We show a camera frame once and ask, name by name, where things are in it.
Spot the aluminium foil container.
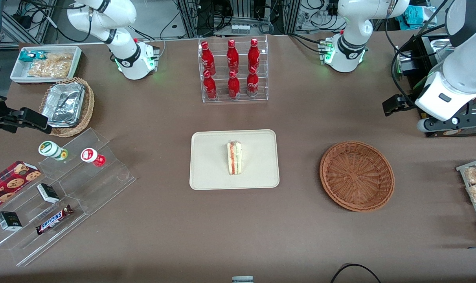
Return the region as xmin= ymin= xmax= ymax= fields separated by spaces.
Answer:
xmin=41 ymin=82 xmax=86 ymax=128

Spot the light wicker basket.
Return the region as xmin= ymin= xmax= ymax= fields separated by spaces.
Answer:
xmin=39 ymin=77 xmax=95 ymax=138

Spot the triangle sandwich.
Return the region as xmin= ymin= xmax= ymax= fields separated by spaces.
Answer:
xmin=226 ymin=141 xmax=243 ymax=176

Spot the red cookie box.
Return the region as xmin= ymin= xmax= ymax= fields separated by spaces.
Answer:
xmin=0 ymin=160 xmax=42 ymax=216

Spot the green lid cup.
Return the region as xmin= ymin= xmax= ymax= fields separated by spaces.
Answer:
xmin=38 ymin=140 xmax=69 ymax=162

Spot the clear acrylic stepped display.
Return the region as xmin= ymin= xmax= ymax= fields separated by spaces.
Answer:
xmin=0 ymin=127 xmax=137 ymax=268

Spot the beige plastic tray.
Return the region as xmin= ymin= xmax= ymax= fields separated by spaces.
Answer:
xmin=189 ymin=129 xmax=280 ymax=191

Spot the tray with bagged pastries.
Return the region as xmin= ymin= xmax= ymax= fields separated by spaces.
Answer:
xmin=456 ymin=157 xmax=476 ymax=249

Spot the black cable loop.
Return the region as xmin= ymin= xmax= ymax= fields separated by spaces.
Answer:
xmin=330 ymin=263 xmax=382 ymax=283

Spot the red cola bottle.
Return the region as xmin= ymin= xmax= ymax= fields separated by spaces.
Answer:
xmin=200 ymin=41 xmax=216 ymax=75
xmin=246 ymin=66 xmax=259 ymax=97
xmin=203 ymin=70 xmax=218 ymax=100
xmin=248 ymin=38 xmax=261 ymax=72
xmin=226 ymin=39 xmax=240 ymax=74
xmin=228 ymin=70 xmax=241 ymax=99

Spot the brown round wicker basket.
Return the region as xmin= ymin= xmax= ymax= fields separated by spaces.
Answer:
xmin=319 ymin=141 xmax=395 ymax=213

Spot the clear bag of chips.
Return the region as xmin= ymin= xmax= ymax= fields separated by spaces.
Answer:
xmin=27 ymin=53 xmax=74 ymax=79

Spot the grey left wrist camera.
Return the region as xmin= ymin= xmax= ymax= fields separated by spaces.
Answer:
xmin=416 ymin=112 xmax=476 ymax=133

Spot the teal snack packet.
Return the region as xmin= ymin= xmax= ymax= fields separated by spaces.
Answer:
xmin=18 ymin=50 xmax=50 ymax=63

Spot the snickers chocolate bar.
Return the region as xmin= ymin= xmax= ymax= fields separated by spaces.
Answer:
xmin=35 ymin=204 xmax=74 ymax=236

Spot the clear acrylic bottle rack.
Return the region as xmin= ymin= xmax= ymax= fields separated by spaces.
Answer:
xmin=198 ymin=35 xmax=269 ymax=103

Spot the white rectangular snack bin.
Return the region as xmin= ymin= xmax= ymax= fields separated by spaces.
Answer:
xmin=10 ymin=45 xmax=83 ymax=85

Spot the small black box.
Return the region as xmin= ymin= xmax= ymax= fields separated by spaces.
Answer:
xmin=36 ymin=183 xmax=61 ymax=204
xmin=0 ymin=211 xmax=23 ymax=232

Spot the black machine with yellow panel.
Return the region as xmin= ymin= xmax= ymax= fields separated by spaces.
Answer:
xmin=394 ymin=33 xmax=476 ymax=138

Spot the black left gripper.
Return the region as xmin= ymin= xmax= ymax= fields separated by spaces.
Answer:
xmin=382 ymin=87 xmax=429 ymax=117

